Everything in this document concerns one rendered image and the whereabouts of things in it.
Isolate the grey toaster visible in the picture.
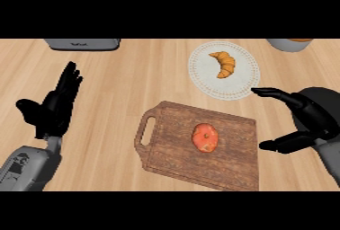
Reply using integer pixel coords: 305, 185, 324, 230
44, 38, 123, 52

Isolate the brown wooden cutting board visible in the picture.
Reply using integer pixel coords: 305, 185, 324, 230
134, 100, 261, 192

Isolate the golden croissant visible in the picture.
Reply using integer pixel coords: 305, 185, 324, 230
208, 50, 239, 80

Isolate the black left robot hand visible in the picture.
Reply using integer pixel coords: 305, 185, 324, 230
15, 61, 86, 140

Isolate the grey round container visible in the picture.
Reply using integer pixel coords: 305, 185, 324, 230
267, 38, 316, 53

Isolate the white round plate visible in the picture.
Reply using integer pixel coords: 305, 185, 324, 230
188, 40, 262, 102

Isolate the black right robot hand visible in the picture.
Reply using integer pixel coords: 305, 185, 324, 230
250, 86, 340, 155

